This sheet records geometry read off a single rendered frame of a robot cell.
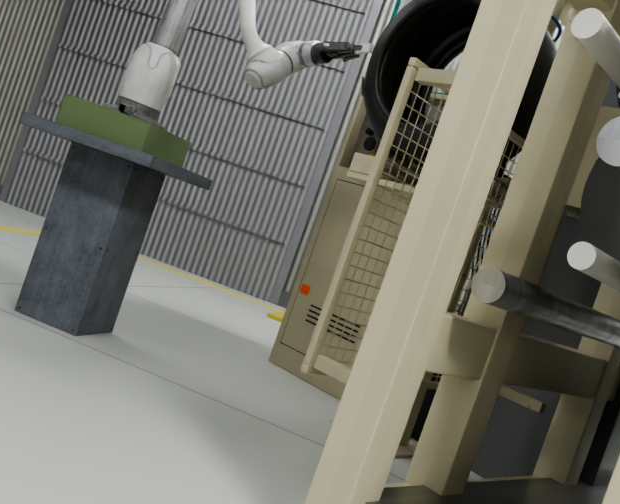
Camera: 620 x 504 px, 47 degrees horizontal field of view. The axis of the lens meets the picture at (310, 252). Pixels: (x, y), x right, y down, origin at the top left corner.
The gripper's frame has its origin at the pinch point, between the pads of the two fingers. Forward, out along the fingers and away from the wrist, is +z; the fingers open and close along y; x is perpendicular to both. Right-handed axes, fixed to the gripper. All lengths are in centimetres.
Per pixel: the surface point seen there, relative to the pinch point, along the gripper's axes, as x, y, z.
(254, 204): 22, 189, -243
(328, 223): 52, 52, -44
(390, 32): 1.4, -11.7, 19.7
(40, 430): 126, -94, 17
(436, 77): 37, -58, 73
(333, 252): 64, 52, -38
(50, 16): -100, 85, -424
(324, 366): 100, -59, 61
